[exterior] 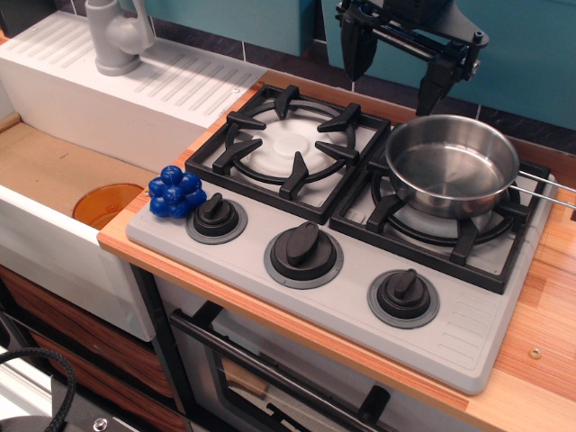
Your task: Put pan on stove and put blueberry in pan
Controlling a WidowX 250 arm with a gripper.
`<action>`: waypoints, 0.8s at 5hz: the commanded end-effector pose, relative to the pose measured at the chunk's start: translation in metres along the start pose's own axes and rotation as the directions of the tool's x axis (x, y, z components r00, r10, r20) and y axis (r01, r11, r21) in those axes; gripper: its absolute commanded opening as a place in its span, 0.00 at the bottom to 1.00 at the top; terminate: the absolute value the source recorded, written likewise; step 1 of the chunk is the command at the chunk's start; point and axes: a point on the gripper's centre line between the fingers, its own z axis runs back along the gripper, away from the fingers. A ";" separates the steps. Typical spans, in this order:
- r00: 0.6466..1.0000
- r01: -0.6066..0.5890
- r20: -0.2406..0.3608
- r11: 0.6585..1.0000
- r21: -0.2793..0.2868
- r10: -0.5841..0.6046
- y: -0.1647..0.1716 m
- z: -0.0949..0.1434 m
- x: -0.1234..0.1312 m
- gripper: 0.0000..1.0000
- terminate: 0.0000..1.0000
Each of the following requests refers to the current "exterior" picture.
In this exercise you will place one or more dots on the stainless steel pan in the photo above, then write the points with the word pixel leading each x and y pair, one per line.
pixel 455 167

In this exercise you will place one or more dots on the grey toy stove top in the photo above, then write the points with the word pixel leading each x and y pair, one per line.
pixel 458 347

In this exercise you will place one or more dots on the oven door with handle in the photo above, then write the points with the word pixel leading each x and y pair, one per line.
pixel 258 380

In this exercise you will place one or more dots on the wooden drawer fronts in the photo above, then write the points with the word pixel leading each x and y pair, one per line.
pixel 111 366

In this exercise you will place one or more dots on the black right burner grate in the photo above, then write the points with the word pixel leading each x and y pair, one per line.
pixel 493 251

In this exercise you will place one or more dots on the grey toy faucet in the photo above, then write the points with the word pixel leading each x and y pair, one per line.
pixel 118 40

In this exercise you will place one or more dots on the white toy sink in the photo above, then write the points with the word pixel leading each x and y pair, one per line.
pixel 66 129

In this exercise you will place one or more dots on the blue toy blueberry cluster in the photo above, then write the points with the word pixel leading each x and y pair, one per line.
pixel 175 193

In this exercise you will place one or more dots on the black stove knob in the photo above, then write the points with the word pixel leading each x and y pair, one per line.
pixel 305 257
pixel 403 299
pixel 216 221

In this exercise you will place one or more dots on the black right stove knob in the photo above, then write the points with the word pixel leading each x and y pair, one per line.
pixel 403 299

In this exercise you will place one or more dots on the black left stove knob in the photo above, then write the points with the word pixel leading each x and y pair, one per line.
pixel 216 221

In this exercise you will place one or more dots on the black burner grate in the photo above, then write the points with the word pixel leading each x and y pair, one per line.
pixel 284 154
pixel 493 251

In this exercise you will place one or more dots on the black left burner grate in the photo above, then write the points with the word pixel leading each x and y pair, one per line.
pixel 284 154

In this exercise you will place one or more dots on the black middle stove knob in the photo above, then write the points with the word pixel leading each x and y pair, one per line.
pixel 305 257

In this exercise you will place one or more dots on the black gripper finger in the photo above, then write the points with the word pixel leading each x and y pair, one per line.
pixel 439 79
pixel 358 44

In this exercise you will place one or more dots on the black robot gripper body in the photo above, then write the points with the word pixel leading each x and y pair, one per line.
pixel 423 29

